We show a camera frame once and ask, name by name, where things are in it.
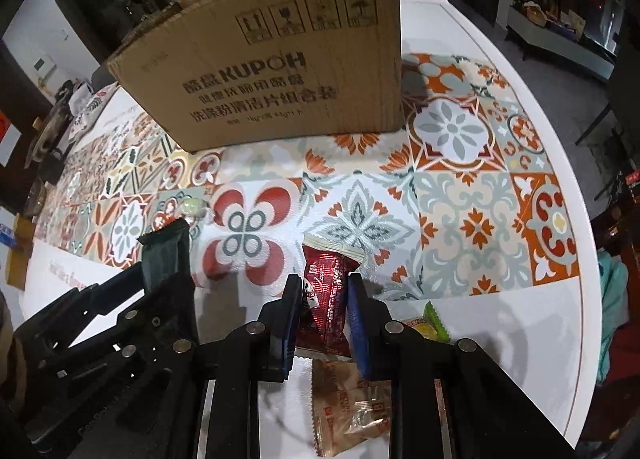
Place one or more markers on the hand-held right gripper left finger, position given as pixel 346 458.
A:
pixel 289 334

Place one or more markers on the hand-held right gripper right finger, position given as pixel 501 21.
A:
pixel 357 329

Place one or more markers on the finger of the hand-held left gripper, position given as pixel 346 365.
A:
pixel 100 296
pixel 170 309

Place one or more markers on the red snack packet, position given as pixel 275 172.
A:
pixel 327 299

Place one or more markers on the dark green snack packet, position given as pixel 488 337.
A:
pixel 165 254

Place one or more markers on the brown cardboard box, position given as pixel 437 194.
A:
pixel 250 64

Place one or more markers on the person's left hand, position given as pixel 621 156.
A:
pixel 7 349

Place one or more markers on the pale pink snack packet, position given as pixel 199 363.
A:
pixel 300 364

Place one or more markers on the yellow green candy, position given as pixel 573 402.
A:
pixel 432 326

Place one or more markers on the orange brown pastry packet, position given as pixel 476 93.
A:
pixel 345 404

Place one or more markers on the small green candy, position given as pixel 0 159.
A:
pixel 192 206

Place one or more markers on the glass bowl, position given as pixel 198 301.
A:
pixel 35 196

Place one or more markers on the patterned tile print tablecloth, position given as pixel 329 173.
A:
pixel 450 239

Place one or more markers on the black stove base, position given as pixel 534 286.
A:
pixel 52 166

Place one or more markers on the metal hot pot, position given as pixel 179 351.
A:
pixel 50 134

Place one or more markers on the floral fabric tissue pouch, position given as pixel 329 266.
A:
pixel 92 106

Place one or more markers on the teal cloth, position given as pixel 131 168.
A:
pixel 612 299

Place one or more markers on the dark dining chair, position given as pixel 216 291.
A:
pixel 600 104

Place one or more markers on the white low sideboard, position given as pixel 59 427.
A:
pixel 555 46

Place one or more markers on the red paper wall poster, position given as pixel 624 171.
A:
pixel 6 131

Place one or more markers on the white wall thermostat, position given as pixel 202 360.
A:
pixel 44 64

